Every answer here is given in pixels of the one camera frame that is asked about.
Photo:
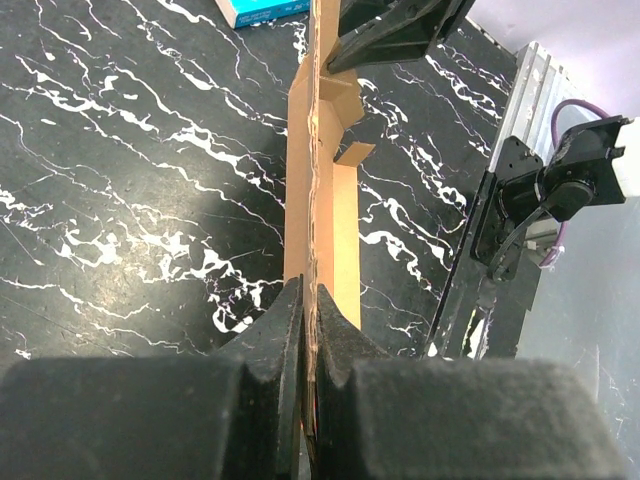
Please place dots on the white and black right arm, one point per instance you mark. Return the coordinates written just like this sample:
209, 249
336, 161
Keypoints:
594, 163

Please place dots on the brown cardboard paper box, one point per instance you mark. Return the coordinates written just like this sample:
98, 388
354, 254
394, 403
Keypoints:
321, 211

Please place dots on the blue treehouse book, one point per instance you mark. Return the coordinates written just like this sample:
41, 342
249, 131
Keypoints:
241, 13

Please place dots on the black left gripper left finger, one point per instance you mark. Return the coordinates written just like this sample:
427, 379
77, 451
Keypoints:
234, 414

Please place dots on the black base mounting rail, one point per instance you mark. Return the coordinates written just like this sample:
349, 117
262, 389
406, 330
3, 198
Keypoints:
477, 316

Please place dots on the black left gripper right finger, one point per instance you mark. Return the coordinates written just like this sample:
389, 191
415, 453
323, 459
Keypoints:
385, 417

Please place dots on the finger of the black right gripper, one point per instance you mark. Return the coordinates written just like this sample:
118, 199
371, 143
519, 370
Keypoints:
434, 22
394, 15

